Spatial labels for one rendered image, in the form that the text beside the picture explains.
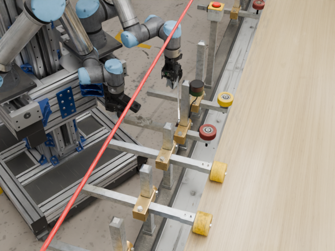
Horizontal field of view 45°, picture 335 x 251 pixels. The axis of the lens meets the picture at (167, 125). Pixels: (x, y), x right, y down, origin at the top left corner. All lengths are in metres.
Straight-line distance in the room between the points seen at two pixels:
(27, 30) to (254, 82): 1.15
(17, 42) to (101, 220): 1.37
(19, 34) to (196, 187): 1.05
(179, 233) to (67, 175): 1.02
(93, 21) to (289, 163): 1.13
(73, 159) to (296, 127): 1.45
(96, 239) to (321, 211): 1.42
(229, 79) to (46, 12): 1.38
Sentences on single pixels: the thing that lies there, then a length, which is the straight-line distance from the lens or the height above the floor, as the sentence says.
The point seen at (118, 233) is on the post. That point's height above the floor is 1.13.
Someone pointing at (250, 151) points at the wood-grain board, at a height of 0.90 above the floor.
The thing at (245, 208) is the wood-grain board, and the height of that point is 0.90.
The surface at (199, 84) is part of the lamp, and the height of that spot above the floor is 1.13.
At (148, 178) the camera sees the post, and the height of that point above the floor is 1.09.
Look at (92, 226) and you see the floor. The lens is 2.64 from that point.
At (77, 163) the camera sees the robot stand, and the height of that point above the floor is 0.21.
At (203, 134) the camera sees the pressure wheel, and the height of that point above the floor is 0.91.
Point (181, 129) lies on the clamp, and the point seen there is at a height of 0.87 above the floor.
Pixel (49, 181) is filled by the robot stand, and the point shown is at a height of 0.21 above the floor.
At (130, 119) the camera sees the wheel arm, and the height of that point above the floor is 0.86.
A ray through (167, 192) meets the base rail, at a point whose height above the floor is 0.70.
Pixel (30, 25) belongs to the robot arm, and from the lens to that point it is 1.64.
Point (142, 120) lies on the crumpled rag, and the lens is 1.95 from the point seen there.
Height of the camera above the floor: 2.23
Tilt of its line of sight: 45 degrees down
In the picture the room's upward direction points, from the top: straight up
